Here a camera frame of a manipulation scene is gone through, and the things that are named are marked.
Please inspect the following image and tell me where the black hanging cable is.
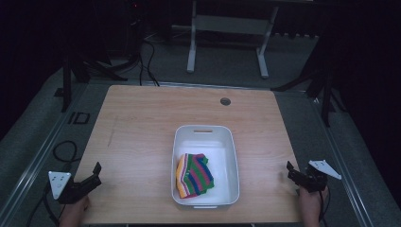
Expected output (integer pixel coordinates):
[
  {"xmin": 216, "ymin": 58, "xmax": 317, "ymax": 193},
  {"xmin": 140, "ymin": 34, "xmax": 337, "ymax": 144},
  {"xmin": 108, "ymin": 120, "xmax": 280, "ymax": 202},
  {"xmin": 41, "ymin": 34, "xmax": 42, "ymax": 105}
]
[{"xmin": 137, "ymin": 39, "xmax": 161, "ymax": 87}]

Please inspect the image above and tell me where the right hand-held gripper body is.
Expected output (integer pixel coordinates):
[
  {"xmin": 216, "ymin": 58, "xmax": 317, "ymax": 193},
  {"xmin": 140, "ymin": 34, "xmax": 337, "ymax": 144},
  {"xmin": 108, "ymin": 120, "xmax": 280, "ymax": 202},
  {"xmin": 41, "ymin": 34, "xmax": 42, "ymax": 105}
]
[{"xmin": 294, "ymin": 159, "xmax": 342, "ymax": 194}]

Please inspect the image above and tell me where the black looped floor cable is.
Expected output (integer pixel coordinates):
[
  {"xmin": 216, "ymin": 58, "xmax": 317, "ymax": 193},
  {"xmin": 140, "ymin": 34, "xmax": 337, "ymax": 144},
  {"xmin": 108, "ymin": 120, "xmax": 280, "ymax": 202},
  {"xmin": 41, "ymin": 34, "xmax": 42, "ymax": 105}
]
[{"xmin": 52, "ymin": 139, "xmax": 78, "ymax": 164}]

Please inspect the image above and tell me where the person's right hand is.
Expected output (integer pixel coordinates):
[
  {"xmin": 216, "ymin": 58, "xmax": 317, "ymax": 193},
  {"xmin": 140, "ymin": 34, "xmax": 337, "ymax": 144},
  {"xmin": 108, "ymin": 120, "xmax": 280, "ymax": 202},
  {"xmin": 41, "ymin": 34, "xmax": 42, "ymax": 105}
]
[{"xmin": 298, "ymin": 184, "xmax": 330, "ymax": 227}]

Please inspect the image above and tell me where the right hand-held gripper cable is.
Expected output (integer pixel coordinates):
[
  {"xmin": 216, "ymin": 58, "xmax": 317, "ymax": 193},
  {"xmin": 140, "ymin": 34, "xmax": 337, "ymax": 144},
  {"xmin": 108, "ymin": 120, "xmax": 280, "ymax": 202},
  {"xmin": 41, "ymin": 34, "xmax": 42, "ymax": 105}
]
[{"xmin": 317, "ymin": 188, "xmax": 331, "ymax": 222}]

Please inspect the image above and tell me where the black metal stand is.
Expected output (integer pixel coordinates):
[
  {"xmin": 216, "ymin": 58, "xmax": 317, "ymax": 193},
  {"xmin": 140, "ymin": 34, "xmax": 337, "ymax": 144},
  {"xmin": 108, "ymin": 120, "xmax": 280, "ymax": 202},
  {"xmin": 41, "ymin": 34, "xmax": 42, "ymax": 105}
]
[
  {"xmin": 271, "ymin": 60, "xmax": 348, "ymax": 129},
  {"xmin": 53, "ymin": 46, "xmax": 129, "ymax": 114}
]

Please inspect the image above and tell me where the white metal table frame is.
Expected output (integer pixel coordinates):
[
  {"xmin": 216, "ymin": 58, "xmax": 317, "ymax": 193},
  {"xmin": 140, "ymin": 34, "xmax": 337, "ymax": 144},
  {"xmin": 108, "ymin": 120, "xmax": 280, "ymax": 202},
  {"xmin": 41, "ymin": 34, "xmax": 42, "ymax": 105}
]
[{"xmin": 185, "ymin": 0, "xmax": 281, "ymax": 79}]

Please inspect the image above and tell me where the striped colourful cloth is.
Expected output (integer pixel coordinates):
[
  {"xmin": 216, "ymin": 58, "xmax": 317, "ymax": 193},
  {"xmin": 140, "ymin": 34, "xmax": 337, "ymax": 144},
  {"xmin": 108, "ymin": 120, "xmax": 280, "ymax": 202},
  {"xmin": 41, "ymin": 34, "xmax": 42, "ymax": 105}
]
[{"xmin": 175, "ymin": 152, "xmax": 216, "ymax": 200}]

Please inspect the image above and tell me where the white plastic bin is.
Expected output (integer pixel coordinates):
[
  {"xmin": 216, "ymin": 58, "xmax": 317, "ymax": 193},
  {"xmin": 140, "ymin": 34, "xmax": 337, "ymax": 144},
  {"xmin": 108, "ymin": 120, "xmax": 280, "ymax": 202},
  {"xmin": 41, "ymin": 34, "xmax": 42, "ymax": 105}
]
[{"xmin": 170, "ymin": 124, "xmax": 241, "ymax": 210}]

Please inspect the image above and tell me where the hand-held gripper cable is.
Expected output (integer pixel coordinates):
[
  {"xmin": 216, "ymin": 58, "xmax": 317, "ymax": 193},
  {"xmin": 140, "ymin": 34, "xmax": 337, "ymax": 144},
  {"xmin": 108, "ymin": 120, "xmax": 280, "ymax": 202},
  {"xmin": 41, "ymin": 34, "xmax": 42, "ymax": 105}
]
[
  {"xmin": 317, "ymin": 188, "xmax": 331, "ymax": 222},
  {"xmin": 26, "ymin": 183, "xmax": 65, "ymax": 227}
]

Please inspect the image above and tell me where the person's left hand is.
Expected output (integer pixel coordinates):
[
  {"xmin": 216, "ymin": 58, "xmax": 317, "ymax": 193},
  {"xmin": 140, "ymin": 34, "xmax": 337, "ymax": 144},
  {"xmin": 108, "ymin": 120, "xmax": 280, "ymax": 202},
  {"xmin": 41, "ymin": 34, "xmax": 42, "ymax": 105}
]
[{"xmin": 59, "ymin": 195, "xmax": 92, "ymax": 227}]

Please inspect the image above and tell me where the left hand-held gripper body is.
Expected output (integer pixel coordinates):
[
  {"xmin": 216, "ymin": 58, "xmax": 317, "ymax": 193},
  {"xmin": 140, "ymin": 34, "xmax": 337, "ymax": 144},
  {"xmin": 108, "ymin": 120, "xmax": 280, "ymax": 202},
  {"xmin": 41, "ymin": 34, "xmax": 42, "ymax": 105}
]
[{"xmin": 47, "ymin": 170, "xmax": 102, "ymax": 205}]

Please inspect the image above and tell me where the left hand-held gripper cable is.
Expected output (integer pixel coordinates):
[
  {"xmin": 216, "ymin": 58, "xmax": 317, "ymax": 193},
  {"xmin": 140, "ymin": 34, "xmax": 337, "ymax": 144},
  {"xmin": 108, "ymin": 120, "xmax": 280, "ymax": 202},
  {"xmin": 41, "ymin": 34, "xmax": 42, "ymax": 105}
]
[{"xmin": 26, "ymin": 183, "xmax": 65, "ymax": 227}]

